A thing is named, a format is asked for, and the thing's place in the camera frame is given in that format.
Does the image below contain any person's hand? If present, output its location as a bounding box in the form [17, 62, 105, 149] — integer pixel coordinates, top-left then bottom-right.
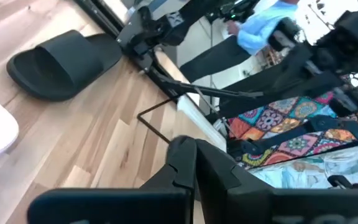
[226, 20, 241, 37]

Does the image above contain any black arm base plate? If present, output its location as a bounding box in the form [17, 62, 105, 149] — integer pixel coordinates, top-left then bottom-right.
[116, 6, 155, 73]

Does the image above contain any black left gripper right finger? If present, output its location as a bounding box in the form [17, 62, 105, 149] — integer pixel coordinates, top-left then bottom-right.
[196, 139, 358, 224]

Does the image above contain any colourful patterned fabric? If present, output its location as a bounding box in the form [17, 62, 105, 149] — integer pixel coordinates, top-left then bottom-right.
[227, 91, 358, 167]

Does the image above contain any pale blue patterned cloth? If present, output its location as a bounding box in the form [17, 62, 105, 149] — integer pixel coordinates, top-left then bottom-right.
[247, 144, 358, 190]

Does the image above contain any black slide sandal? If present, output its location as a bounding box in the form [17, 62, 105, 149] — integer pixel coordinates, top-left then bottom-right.
[6, 29, 123, 102]

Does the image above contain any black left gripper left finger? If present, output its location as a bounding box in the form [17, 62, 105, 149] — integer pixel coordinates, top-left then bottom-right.
[26, 134, 198, 224]

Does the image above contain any person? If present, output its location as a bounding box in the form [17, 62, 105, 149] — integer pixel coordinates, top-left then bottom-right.
[178, 0, 300, 83]

